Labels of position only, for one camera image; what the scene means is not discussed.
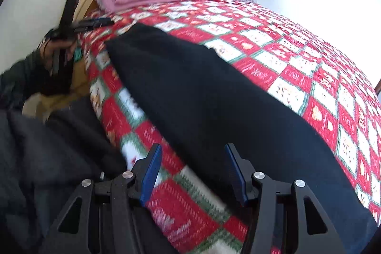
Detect left hand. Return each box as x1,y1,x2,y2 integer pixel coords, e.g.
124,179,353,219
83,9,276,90
38,39,77,71

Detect red patchwork bedspread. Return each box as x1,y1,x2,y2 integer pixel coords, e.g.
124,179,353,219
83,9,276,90
80,0,380,253

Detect black pants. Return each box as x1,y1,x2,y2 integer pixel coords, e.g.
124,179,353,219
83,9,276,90
105,23,377,253

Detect dark sleeve left forearm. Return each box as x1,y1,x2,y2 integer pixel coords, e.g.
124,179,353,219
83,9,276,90
0,50,74,111

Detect dark trousers of person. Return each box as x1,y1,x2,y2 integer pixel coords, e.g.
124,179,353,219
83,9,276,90
0,95,180,254

